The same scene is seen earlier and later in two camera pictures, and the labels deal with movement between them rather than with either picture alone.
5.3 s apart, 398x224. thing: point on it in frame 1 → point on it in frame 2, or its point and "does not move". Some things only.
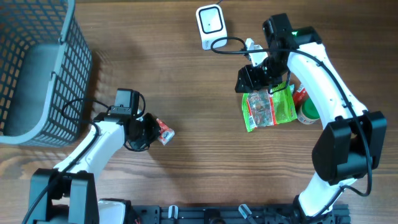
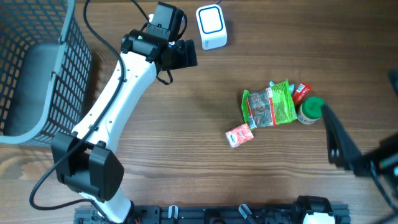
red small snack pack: (166, 133) → (239, 135)
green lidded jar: (308, 114) does not move
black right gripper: (247, 74) → (338, 139)
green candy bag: (262, 109) does not move
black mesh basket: (46, 70) does not move
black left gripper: (155, 130) → (187, 56)
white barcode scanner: (212, 26) does not move
